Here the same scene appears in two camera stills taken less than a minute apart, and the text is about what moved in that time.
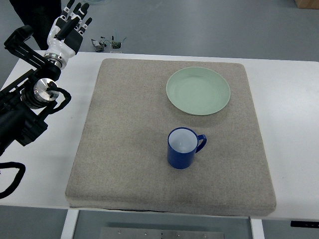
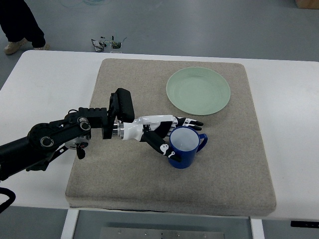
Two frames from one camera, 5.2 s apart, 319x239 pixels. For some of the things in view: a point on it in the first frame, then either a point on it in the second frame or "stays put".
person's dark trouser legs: x=41 y=15 → x=18 y=21
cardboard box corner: x=307 y=4 stays put
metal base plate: x=158 y=233 stays put
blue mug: x=183 y=144 stays put
